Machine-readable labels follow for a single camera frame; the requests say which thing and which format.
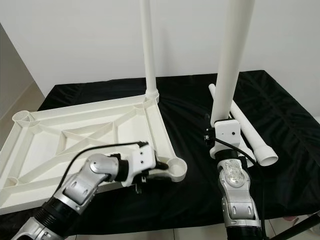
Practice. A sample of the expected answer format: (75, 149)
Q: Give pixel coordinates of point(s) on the white plastic table top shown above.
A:
(50, 155)

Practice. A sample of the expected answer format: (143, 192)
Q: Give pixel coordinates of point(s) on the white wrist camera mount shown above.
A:
(142, 157)
(229, 132)

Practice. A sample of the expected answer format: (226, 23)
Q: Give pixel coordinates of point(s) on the white plastic table leg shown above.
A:
(232, 60)
(149, 50)
(262, 147)
(213, 95)

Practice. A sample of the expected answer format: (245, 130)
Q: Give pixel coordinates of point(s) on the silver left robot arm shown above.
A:
(85, 185)

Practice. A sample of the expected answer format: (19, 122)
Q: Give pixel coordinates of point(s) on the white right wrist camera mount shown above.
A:
(229, 132)

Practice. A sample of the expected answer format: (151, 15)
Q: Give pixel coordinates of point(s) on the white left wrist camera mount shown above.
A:
(142, 157)

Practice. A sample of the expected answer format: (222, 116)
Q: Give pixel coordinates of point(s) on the pink stool seat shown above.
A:
(292, 218)

